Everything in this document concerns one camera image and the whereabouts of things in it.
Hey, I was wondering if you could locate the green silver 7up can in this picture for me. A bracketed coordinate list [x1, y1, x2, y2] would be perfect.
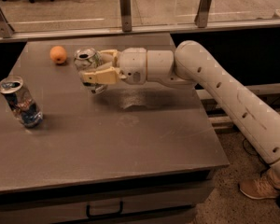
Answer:
[74, 48, 107, 94]

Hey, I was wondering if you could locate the blue silver soda can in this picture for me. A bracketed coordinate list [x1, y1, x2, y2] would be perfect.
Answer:
[0, 76, 43, 128]

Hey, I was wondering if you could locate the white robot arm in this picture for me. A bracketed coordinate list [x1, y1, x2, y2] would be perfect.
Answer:
[74, 40, 280, 176]

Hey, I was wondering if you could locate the grey cabinet drawer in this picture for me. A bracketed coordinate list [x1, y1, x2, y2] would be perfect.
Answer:
[0, 180, 214, 224]

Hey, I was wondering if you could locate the right metal railing post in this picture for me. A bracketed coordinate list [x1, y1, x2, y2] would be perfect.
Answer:
[194, 0, 212, 28]

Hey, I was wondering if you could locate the tan sneaker shoe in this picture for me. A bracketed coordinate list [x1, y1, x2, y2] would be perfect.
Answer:
[238, 176, 280, 200]

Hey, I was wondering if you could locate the orange fruit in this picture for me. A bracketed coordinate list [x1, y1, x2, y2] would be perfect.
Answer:
[49, 46, 67, 64]

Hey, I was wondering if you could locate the black drawer handle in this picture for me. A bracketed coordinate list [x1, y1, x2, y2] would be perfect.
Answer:
[86, 201, 123, 220]

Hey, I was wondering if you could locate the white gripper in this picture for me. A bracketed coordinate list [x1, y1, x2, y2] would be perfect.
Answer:
[79, 48, 147, 85]

